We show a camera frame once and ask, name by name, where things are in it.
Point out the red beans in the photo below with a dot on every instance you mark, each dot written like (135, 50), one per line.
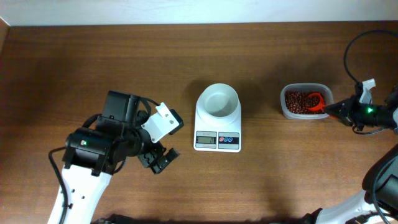
(294, 101)

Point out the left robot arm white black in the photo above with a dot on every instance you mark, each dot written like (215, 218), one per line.
(129, 126)

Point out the clear plastic container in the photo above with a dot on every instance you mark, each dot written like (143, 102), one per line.
(304, 87)

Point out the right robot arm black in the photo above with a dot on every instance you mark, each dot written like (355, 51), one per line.
(377, 201)

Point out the white round bowl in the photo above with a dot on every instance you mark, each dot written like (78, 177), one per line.
(219, 100)

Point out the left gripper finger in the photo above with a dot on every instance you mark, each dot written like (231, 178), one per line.
(165, 160)
(157, 167)

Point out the white digital kitchen scale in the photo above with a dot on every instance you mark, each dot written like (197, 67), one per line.
(217, 134)

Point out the orange measuring scoop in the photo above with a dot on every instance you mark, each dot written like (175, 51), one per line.
(317, 104)

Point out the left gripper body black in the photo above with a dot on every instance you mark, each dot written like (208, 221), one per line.
(150, 152)

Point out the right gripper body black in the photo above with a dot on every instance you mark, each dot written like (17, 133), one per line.
(352, 111)

